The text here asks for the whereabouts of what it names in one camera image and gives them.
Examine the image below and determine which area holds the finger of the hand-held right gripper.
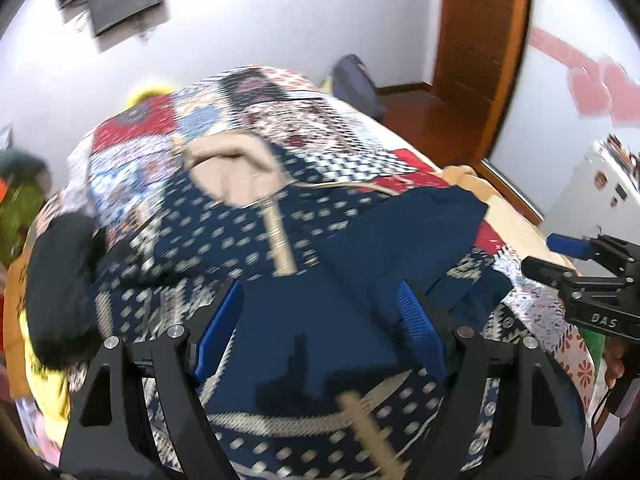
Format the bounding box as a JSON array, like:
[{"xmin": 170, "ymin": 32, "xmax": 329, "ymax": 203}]
[
  {"xmin": 521, "ymin": 255, "xmax": 582, "ymax": 289},
  {"xmin": 546, "ymin": 233, "xmax": 640, "ymax": 279}
]

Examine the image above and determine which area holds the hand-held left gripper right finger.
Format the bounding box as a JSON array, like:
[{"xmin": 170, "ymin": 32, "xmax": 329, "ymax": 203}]
[{"xmin": 396, "ymin": 280, "xmax": 586, "ymax": 480}]

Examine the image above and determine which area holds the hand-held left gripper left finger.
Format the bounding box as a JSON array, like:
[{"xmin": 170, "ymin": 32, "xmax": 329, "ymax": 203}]
[{"xmin": 59, "ymin": 279, "xmax": 246, "ymax": 480}]

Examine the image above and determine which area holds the navy patterned hoodie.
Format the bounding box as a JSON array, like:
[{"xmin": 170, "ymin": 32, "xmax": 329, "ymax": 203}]
[{"xmin": 90, "ymin": 130, "xmax": 517, "ymax": 480}]

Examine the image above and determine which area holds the person's right hand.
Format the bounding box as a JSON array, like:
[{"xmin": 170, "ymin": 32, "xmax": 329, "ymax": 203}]
[{"xmin": 602, "ymin": 341, "xmax": 627, "ymax": 389}]

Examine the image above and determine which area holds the white cabinet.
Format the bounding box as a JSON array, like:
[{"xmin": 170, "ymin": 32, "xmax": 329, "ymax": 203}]
[{"xmin": 541, "ymin": 139, "xmax": 640, "ymax": 281}]

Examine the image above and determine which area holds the tan cushion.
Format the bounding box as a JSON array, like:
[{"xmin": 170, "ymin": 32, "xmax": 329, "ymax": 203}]
[{"xmin": 444, "ymin": 164, "xmax": 577, "ymax": 272}]

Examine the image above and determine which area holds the black cloth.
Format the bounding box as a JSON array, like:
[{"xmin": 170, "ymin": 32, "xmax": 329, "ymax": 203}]
[{"xmin": 25, "ymin": 214, "xmax": 109, "ymax": 372}]

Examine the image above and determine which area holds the yellow cloth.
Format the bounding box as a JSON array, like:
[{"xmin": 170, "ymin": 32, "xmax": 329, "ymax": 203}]
[
  {"xmin": 124, "ymin": 81, "xmax": 174, "ymax": 109},
  {"xmin": 4, "ymin": 254, "xmax": 72, "ymax": 437}
]

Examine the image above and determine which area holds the wooden door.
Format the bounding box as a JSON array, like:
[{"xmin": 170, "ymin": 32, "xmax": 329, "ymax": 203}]
[{"xmin": 431, "ymin": 0, "xmax": 547, "ymax": 225}]

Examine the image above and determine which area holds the patchwork printed bedspread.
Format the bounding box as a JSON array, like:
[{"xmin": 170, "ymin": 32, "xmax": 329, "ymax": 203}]
[{"xmin": 30, "ymin": 66, "xmax": 601, "ymax": 480}]

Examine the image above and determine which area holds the green cloth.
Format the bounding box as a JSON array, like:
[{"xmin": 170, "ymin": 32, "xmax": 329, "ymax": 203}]
[{"xmin": 0, "ymin": 152, "xmax": 52, "ymax": 267}]

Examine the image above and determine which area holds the blue bag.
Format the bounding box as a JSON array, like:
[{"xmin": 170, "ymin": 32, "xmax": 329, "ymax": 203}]
[{"xmin": 331, "ymin": 53, "xmax": 386, "ymax": 122}]

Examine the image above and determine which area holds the black cable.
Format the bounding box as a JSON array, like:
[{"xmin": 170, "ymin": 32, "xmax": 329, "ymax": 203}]
[{"xmin": 586, "ymin": 387, "xmax": 613, "ymax": 466}]

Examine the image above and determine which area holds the pink wall decoration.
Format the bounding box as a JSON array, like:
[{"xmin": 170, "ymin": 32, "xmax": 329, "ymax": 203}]
[{"xmin": 529, "ymin": 26, "xmax": 640, "ymax": 127}]

